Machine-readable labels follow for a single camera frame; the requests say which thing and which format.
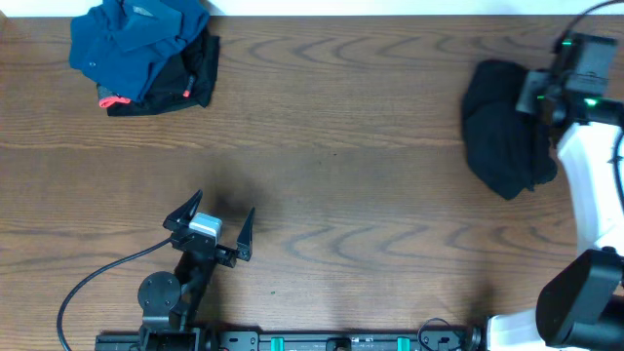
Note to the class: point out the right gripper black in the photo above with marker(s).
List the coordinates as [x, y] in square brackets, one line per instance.
[533, 81]

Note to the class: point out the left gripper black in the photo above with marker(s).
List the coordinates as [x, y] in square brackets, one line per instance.
[244, 250]

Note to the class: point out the black t-shirt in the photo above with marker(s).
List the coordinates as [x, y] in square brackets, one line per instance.
[508, 150]

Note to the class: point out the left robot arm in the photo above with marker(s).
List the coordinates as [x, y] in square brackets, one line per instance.
[170, 300]

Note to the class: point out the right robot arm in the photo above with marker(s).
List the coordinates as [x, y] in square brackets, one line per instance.
[579, 309]

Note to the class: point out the black folded garment red trim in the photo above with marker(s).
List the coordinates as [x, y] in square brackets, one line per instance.
[187, 79]

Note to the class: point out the blue polo shirt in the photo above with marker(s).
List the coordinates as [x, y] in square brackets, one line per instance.
[124, 45]

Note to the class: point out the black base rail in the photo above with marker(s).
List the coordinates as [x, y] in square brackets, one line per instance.
[435, 339]

